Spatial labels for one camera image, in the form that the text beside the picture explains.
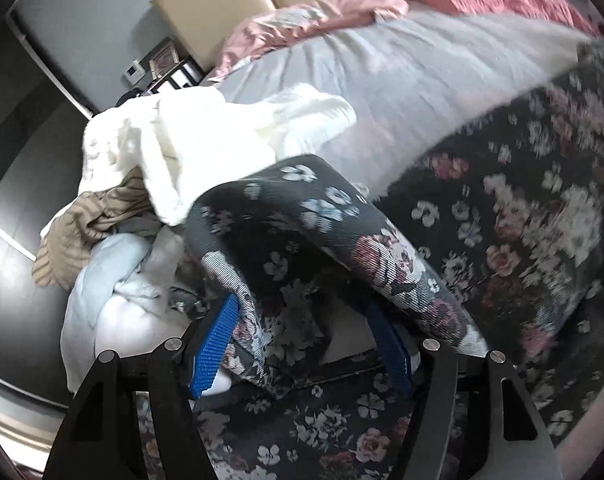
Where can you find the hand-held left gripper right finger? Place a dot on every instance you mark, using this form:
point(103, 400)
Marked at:
point(394, 355)

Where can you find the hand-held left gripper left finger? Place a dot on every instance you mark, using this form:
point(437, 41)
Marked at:
point(214, 350)

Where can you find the dark floral pants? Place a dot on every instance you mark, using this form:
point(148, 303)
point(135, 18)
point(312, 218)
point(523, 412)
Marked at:
point(506, 210)

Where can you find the grey garment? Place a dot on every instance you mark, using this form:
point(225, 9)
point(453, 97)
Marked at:
point(163, 257)

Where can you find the light blue garment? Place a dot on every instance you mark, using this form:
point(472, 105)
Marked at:
point(107, 285)

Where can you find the tan striped garment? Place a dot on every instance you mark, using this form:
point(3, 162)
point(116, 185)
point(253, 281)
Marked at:
point(77, 230)

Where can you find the white knitted garment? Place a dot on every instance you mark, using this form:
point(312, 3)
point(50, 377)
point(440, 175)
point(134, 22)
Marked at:
point(207, 135)

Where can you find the dark nightstand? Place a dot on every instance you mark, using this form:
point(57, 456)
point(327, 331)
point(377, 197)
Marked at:
point(182, 76)

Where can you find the grey pink-dotted bed sheet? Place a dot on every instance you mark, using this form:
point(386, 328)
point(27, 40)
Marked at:
point(381, 70)

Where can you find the pink floral pillow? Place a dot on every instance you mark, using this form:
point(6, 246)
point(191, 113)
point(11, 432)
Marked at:
point(292, 25)

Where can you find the beige padded headboard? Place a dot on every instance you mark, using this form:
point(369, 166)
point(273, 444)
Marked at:
point(207, 10)

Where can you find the white wall thermostat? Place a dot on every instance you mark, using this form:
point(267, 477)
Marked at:
point(133, 71)

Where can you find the small picture frame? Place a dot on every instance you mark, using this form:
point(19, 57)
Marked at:
point(163, 59)

